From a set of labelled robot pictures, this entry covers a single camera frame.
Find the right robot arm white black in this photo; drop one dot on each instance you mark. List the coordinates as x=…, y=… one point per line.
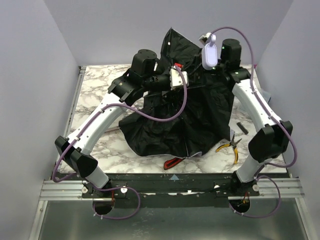
x=271, y=138

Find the aluminium frame rail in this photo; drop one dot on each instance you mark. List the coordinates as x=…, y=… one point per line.
x=286, y=188

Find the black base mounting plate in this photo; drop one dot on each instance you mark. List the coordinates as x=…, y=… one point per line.
x=168, y=190

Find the red black utility knife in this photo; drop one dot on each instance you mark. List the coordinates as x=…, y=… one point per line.
x=172, y=163

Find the lavender folding umbrella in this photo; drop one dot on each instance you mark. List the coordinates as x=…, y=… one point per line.
x=177, y=123

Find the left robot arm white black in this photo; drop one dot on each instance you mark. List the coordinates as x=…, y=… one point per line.
x=124, y=91

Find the small black comb part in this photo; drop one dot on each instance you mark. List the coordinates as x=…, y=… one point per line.
x=242, y=128

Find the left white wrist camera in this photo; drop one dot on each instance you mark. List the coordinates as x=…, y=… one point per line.
x=176, y=80

